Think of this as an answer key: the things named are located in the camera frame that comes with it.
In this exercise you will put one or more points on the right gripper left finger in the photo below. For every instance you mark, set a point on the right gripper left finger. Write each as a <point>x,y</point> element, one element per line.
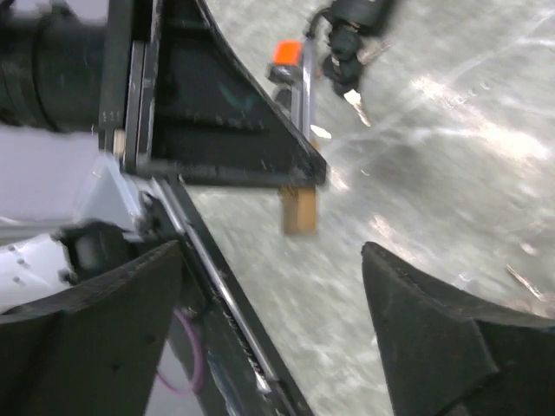
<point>92,349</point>

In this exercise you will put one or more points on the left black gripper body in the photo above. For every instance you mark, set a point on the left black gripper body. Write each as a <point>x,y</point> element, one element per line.
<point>127,35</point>

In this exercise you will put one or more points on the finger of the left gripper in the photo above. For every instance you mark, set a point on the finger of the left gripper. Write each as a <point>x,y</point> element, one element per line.
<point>212,122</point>

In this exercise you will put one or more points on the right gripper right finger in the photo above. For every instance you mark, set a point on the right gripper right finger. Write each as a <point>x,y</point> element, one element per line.
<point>447,352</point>

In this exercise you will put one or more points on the orange black padlock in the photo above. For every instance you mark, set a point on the orange black padlock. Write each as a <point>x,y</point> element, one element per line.
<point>285,66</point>

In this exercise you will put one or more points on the silver key pair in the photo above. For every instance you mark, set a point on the silver key pair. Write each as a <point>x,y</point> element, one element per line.
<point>533,289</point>

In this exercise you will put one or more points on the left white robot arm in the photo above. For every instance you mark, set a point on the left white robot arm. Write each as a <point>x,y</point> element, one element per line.
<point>51,65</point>

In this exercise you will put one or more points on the black padlock with keys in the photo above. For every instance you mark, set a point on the black padlock with keys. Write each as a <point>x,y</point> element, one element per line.
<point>357,35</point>

